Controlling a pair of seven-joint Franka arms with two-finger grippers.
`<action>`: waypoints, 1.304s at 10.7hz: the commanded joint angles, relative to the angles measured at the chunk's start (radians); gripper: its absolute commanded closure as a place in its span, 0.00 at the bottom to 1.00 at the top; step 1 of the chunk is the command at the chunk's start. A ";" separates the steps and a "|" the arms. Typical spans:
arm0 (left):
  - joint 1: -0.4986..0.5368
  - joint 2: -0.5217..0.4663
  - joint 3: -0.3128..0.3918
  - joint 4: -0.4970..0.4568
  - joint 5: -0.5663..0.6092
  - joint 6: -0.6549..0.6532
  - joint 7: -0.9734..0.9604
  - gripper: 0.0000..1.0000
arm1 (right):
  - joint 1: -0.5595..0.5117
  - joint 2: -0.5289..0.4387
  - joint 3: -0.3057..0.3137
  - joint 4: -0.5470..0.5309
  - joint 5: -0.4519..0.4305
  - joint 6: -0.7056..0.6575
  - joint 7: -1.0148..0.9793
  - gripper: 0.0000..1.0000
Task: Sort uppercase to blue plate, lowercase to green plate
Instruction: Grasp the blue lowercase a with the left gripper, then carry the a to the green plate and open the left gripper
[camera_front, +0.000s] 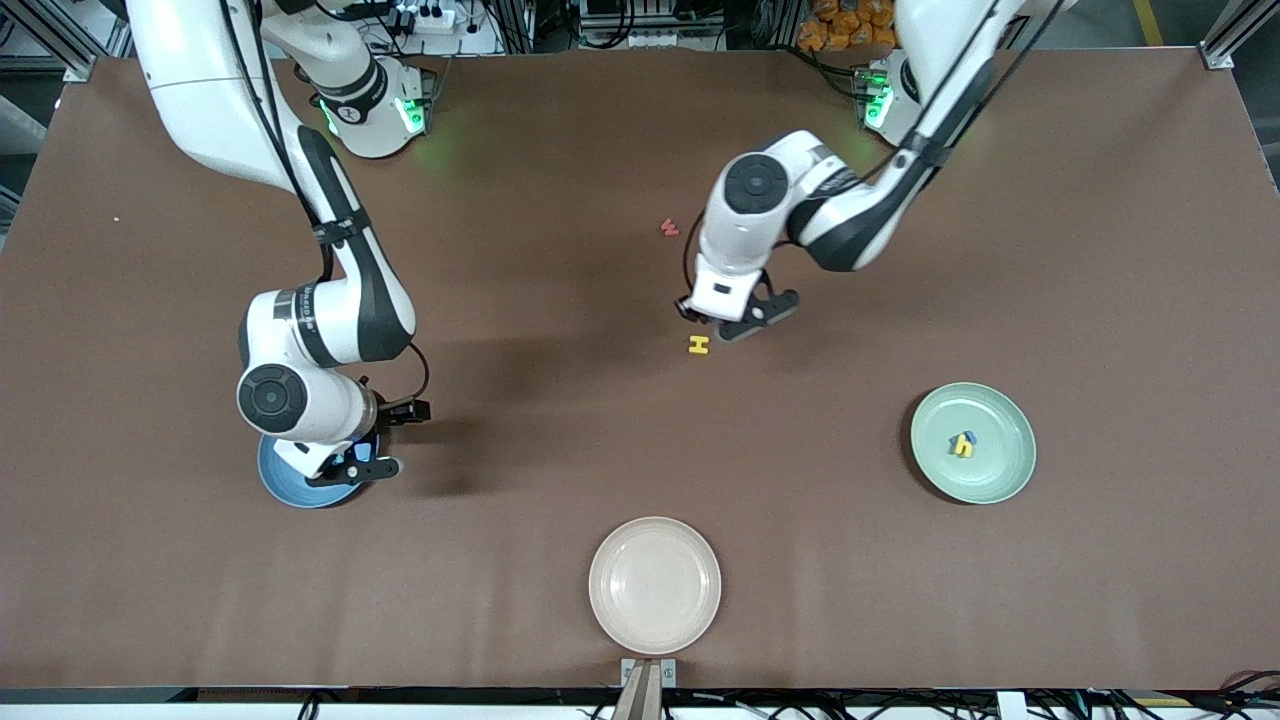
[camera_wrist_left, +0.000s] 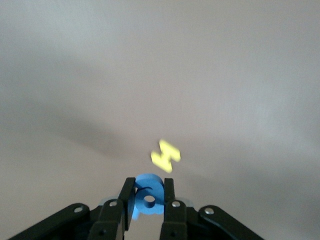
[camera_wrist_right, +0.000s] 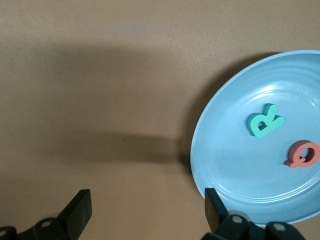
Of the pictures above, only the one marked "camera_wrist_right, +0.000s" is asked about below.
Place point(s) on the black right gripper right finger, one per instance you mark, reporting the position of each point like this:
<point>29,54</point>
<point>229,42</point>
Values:
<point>217,217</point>

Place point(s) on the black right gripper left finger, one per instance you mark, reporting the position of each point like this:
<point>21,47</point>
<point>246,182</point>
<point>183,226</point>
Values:
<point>75,215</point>

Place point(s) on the red uppercase letter Q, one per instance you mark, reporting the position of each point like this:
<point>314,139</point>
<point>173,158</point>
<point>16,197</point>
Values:
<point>293,152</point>

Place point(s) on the blue plate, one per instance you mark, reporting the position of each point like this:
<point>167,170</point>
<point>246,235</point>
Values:
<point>237,162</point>

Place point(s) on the brown table cover sheet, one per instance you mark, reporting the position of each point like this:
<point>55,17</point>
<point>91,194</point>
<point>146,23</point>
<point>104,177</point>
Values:
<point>100,75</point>

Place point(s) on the teal uppercase letter R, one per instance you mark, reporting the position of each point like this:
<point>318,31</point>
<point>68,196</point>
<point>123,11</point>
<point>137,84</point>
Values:
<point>252,125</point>

